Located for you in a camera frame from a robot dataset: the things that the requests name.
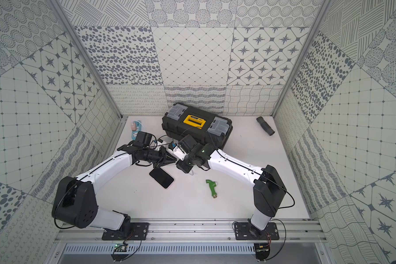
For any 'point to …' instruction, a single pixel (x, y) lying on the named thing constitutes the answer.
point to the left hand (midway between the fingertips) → (173, 155)
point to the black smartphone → (161, 177)
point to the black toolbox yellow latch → (181, 120)
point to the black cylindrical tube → (265, 126)
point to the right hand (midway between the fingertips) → (184, 162)
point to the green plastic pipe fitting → (212, 185)
